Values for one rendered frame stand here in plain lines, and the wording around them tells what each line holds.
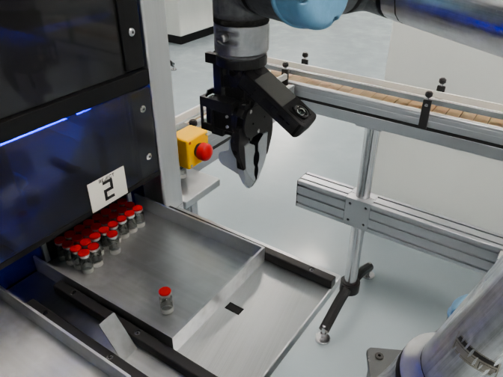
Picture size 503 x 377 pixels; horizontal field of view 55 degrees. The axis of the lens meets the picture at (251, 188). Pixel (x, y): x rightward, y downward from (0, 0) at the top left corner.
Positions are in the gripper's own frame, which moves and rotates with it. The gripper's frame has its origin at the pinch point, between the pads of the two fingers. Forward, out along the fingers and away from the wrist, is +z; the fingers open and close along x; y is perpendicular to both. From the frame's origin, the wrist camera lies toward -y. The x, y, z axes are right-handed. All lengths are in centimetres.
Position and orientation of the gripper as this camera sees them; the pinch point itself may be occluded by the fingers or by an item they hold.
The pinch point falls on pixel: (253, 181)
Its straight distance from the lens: 75.9
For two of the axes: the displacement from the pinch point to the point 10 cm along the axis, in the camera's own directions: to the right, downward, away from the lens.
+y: -8.2, -3.0, 4.8
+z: 0.0, 8.5, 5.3
